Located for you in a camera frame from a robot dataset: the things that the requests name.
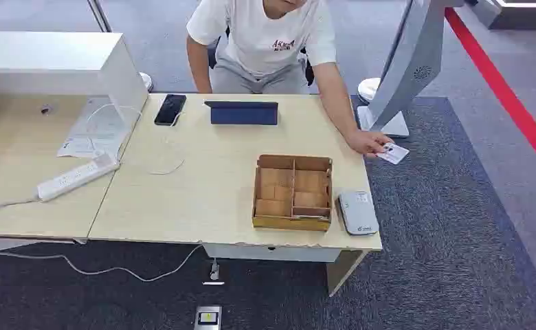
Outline person's left hand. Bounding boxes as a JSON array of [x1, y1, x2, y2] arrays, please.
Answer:
[[346, 129, 394, 159]]

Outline white id card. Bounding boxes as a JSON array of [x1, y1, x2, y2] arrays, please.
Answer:
[[377, 142, 410, 165]]

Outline white card reader device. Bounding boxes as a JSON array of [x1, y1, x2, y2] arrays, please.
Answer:
[[337, 190, 381, 237]]

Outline grey kiosk stand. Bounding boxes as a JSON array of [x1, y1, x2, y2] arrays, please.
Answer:
[[357, 0, 465, 138]]

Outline wooden compartment box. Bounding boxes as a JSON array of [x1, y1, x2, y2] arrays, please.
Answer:
[[252, 154, 334, 232]]

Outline dark blue tablet case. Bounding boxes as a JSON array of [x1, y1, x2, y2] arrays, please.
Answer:
[[203, 100, 280, 126]]

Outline dark blue carpet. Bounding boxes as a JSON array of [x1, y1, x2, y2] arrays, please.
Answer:
[[0, 96, 536, 330]]

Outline person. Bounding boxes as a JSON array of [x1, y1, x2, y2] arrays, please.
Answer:
[[186, 0, 394, 159]]

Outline red floor tape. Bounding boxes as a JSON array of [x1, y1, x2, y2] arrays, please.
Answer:
[[444, 7, 536, 182]]

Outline black smartphone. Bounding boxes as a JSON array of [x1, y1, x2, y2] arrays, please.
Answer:
[[153, 93, 188, 127]]

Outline white plug adapter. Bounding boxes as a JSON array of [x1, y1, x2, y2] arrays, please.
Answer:
[[202, 258, 225, 287]]

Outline silver floor socket box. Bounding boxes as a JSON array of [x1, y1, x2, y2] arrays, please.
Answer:
[[193, 305, 223, 330]]

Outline white paper sheet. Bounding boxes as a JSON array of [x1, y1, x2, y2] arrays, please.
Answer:
[[56, 96, 142, 160]]

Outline white power strip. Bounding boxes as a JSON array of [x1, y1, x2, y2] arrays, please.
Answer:
[[36, 153, 121, 203]]

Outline white desk partition shelf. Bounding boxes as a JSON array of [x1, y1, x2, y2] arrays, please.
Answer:
[[0, 30, 150, 134]]

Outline pale wooden side desk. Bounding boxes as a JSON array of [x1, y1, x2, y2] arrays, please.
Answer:
[[0, 93, 135, 255]]

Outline thin white charging cable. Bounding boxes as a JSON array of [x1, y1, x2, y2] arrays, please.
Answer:
[[85, 103, 186, 176]]

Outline white floor cable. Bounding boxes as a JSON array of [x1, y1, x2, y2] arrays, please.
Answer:
[[0, 244, 204, 283]]

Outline white power strip cable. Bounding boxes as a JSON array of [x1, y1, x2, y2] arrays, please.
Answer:
[[0, 197, 41, 217]]

